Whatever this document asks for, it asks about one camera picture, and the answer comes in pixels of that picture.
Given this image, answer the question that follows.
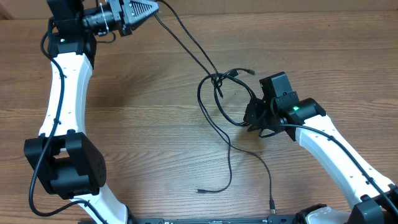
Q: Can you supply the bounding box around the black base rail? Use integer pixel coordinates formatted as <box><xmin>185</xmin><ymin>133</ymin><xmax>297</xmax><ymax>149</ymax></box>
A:
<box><xmin>77</xmin><ymin>203</ymin><xmax>349</xmax><ymax>224</ymax></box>

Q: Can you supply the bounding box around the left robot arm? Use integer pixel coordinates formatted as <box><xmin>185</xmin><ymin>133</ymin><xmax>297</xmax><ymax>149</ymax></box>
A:
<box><xmin>24</xmin><ymin>0</ymin><xmax>159</xmax><ymax>223</ymax></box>

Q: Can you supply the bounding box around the black USB cable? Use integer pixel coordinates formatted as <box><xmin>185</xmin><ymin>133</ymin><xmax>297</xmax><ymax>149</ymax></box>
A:
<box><xmin>154</xmin><ymin>12</ymin><xmax>277</xmax><ymax>215</ymax></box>

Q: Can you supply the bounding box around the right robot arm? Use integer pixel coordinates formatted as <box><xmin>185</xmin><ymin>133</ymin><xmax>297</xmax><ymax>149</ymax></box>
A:
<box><xmin>244</xmin><ymin>72</ymin><xmax>397</xmax><ymax>223</ymax></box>

